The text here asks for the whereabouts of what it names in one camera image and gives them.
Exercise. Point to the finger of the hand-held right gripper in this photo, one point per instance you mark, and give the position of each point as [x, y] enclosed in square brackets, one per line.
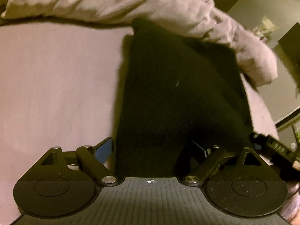
[276, 146]

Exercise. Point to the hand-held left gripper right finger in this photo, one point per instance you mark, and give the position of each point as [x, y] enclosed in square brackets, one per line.
[212, 158]

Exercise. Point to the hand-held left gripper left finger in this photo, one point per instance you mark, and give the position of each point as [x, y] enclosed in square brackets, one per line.
[104, 150]

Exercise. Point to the black garment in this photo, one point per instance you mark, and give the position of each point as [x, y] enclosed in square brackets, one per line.
[178, 93]

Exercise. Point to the dark furniture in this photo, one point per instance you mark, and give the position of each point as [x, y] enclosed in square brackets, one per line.
[291, 49]

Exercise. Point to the white crumpled object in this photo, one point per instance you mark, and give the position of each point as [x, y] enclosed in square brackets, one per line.
[266, 27]

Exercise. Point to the crumpled grey blanket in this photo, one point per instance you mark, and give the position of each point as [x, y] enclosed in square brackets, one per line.
[145, 4]

